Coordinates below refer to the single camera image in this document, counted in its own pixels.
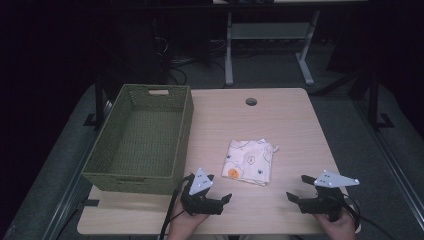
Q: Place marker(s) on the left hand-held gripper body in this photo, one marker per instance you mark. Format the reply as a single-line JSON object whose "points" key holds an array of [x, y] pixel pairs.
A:
{"points": [[196, 205]]}

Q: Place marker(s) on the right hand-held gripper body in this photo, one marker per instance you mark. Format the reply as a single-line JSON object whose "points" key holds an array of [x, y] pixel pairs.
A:
{"points": [[321, 203]]}

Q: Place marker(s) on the black metal stand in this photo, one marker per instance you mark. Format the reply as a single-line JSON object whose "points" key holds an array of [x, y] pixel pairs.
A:
{"points": [[99, 103], [375, 103]]}

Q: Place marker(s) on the green woven basket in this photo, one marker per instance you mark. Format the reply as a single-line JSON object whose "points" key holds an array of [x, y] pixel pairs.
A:
{"points": [[146, 143]]}

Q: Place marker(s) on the white metal desk frame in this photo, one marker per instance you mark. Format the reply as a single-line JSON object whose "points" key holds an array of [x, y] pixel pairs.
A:
{"points": [[270, 30]]}

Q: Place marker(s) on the person's left hand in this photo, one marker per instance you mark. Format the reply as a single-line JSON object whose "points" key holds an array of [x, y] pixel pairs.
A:
{"points": [[183, 225]]}

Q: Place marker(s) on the folded printed cream cloth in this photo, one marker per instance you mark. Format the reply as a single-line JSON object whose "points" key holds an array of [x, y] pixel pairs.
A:
{"points": [[248, 161]]}

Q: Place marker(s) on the grey metal floor rail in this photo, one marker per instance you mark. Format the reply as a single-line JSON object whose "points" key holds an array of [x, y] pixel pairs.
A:
{"points": [[71, 186], [390, 166]]}

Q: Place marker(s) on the black tape strip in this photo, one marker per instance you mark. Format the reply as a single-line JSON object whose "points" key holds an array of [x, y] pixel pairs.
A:
{"points": [[90, 202]]}

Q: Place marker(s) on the person's right hand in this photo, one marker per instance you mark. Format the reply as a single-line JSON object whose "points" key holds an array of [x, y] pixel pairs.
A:
{"points": [[338, 230]]}

